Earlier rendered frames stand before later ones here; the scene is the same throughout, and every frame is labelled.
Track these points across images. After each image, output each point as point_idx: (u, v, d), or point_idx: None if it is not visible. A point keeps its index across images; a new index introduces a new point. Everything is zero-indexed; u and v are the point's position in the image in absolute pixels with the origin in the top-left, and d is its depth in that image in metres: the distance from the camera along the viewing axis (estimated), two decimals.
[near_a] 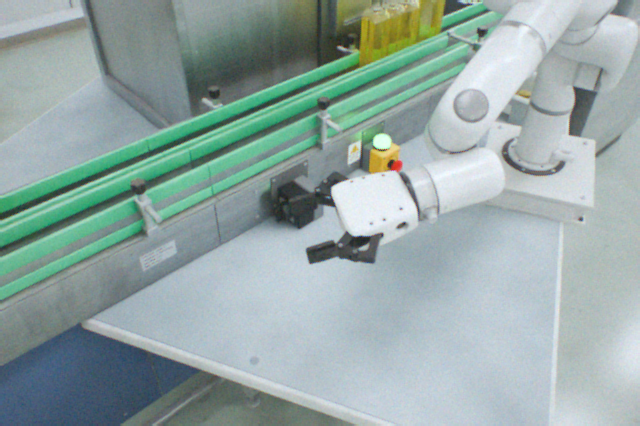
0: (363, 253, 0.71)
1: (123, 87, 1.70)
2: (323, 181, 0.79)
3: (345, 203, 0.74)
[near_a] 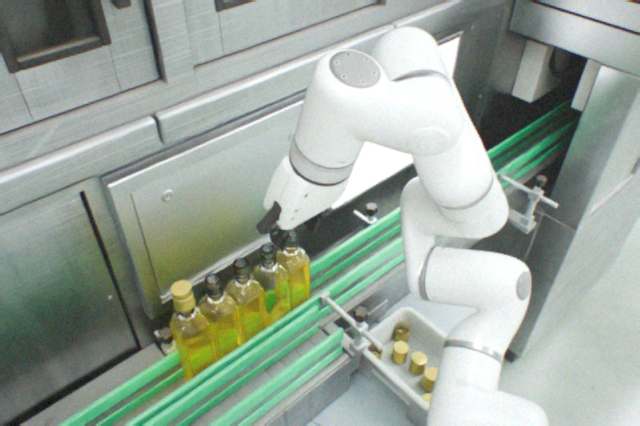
0: None
1: None
2: (275, 233, 0.68)
3: (312, 215, 0.68)
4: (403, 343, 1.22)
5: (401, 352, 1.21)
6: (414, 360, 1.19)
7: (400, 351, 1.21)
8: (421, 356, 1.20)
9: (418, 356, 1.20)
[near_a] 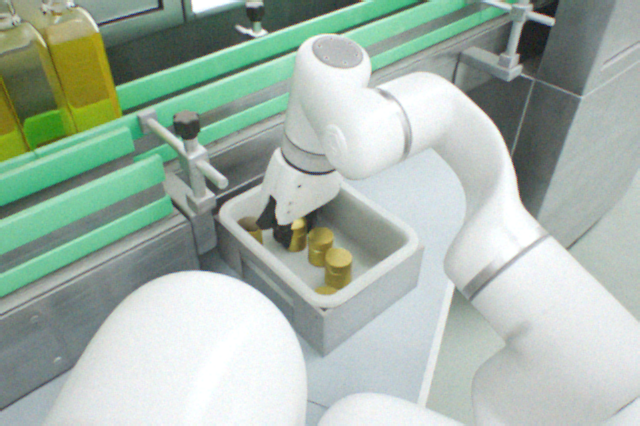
0: None
1: None
2: (277, 228, 0.68)
3: (309, 210, 0.68)
4: None
5: (293, 227, 0.72)
6: (311, 238, 0.70)
7: (292, 226, 0.72)
8: (325, 233, 0.71)
9: (319, 233, 0.71)
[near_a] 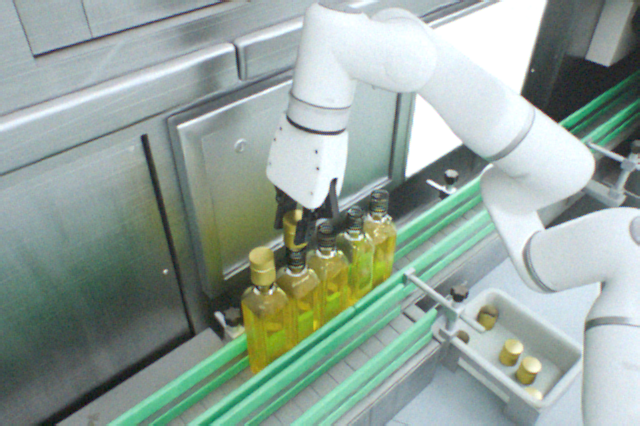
0: None
1: None
2: None
3: None
4: (287, 214, 0.74)
5: None
6: (508, 349, 1.03)
7: None
8: (516, 344, 1.04)
9: (512, 344, 1.04)
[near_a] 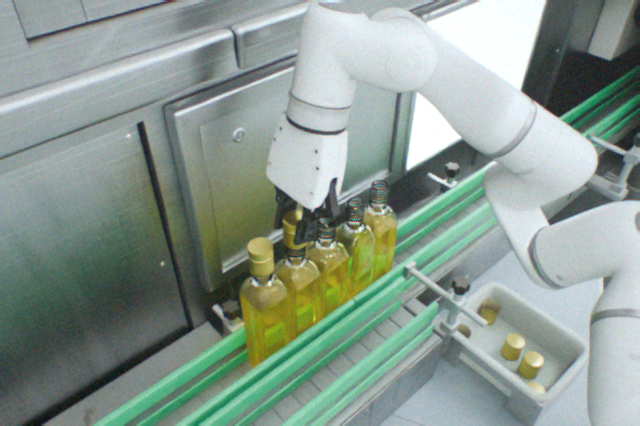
0: None
1: None
2: None
3: None
4: (287, 214, 0.74)
5: None
6: (510, 343, 1.02)
7: None
8: (518, 338, 1.02)
9: (514, 338, 1.02)
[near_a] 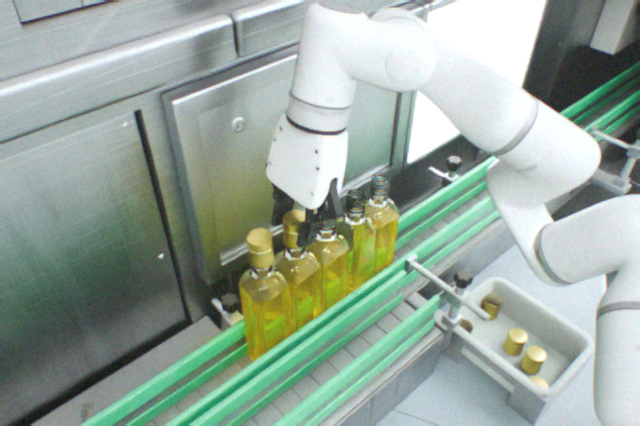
0: None
1: None
2: None
3: None
4: (287, 214, 0.74)
5: (304, 218, 0.73)
6: (512, 338, 1.00)
7: (303, 218, 0.73)
8: (520, 333, 1.01)
9: (516, 333, 1.01)
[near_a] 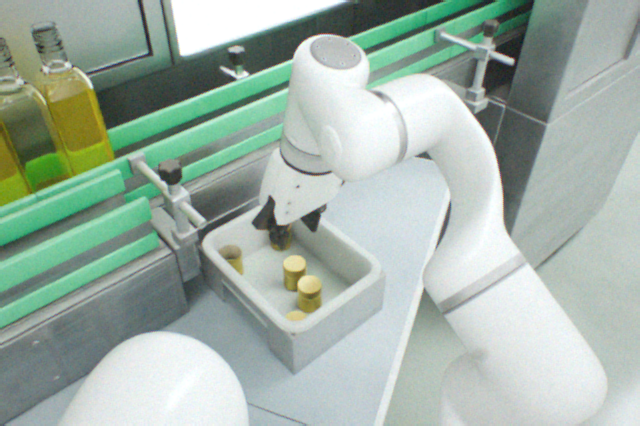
0: None
1: None
2: (272, 230, 0.68)
3: (308, 210, 0.68)
4: None
5: None
6: (286, 266, 0.78)
7: None
8: (298, 261, 0.79)
9: (293, 261, 0.79)
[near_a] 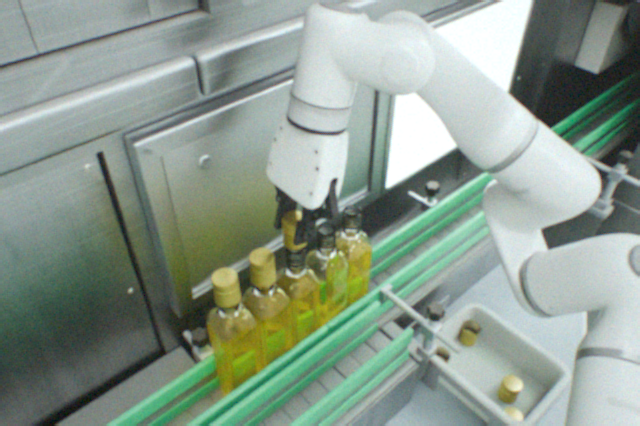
0: None
1: None
2: None
3: None
4: (254, 252, 0.73)
5: (271, 257, 0.73)
6: None
7: (270, 257, 0.73)
8: (292, 215, 0.74)
9: (292, 218, 0.73)
